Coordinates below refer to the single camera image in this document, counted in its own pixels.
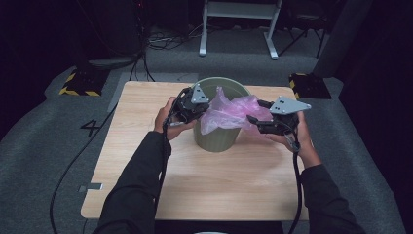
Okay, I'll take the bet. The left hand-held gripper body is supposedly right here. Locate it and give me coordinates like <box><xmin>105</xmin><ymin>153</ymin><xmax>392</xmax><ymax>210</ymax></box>
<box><xmin>170</xmin><ymin>83</ymin><xmax>210</xmax><ymax>125</ymax></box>

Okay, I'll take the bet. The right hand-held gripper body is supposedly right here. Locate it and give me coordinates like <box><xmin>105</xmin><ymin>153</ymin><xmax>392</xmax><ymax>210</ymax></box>
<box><xmin>258</xmin><ymin>95</ymin><xmax>313</xmax><ymax>137</ymax></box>

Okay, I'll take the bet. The pink plastic bag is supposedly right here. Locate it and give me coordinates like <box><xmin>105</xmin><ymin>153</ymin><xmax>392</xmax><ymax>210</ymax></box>
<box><xmin>200</xmin><ymin>85</ymin><xmax>284</xmax><ymax>137</ymax></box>

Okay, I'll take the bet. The green ribbed plastic bin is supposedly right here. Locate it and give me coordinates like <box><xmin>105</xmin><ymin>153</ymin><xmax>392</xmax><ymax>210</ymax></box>
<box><xmin>192</xmin><ymin>76</ymin><xmax>251</xmax><ymax>153</ymax></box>

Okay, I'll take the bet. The person's left hand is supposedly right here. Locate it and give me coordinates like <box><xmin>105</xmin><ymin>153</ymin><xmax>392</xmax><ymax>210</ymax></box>
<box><xmin>153</xmin><ymin>96</ymin><xmax>197</xmax><ymax>141</ymax></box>

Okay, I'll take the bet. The person's right hand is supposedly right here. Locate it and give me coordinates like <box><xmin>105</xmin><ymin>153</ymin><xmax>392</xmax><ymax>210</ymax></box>
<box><xmin>265</xmin><ymin>111</ymin><xmax>323</xmax><ymax>169</ymax></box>

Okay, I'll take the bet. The black yellow striped base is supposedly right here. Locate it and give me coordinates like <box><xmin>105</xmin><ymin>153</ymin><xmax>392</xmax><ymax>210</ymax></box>
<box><xmin>58</xmin><ymin>67</ymin><xmax>110</xmax><ymax>98</ymax></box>
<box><xmin>288</xmin><ymin>72</ymin><xmax>333</xmax><ymax>100</ymax></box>

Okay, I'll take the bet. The black folding stand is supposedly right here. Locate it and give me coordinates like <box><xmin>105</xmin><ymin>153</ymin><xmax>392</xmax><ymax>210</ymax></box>
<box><xmin>278</xmin><ymin>11</ymin><xmax>329</xmax><ymax>59</ymax></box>

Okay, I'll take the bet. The grey pillar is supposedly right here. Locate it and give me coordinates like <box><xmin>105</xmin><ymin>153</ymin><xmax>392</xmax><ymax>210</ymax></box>
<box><xmin>312</xmin><ymin>0</ymin><xmax>375</xmax><ymax>79</ymax></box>

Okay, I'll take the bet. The white metal stand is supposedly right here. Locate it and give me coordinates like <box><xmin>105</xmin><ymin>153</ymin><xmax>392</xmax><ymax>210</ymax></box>
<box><xmin>198</xmin><ymin>0</ymin><xmax>284</xmax><ymax>60</ymax></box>

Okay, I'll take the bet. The grey tape strip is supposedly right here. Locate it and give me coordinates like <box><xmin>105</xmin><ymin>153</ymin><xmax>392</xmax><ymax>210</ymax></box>
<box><xmin>78</xmin><ymin>182</ymin><xmax>104</xmax><ymax>193</ymax></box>

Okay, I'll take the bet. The bundle of floor cables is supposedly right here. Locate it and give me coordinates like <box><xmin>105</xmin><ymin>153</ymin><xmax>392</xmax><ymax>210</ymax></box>
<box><xmin>129</xmin><ymin>22</ymin><xmax>204</xmax><ymax>82</ymax></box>

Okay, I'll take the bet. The left hand-held gripper cable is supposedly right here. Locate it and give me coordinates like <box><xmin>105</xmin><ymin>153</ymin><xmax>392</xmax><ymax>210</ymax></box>
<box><xmin>152</xmin><ymin>87</ymin><xmax>193</xmax><ymax>215</ymax></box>

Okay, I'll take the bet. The hand-held gripper cable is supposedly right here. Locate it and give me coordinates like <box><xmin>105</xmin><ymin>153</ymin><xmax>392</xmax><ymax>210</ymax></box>
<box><xmin>282</xmin><ymin>121</ymin><xmax>304</xmax><ymax>234</ymax></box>
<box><xmin>152</xmin><ymin>87</ymin><xmax>193</xmax><ymax>215</ymax></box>

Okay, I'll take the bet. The right hand-held gripper cable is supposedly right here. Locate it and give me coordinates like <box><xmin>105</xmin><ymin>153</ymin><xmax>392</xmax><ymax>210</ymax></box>
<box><xmin>282</xmin><ymin>121</ymin><xmax>304</xmax><ymax>234</ymax></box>

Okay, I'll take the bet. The long black floor cable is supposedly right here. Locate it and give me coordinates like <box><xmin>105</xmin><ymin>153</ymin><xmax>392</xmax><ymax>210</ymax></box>
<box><xmin>49</xmin><ymin>102</ymin><xmax>119</xmax><ymax>234</ymax></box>

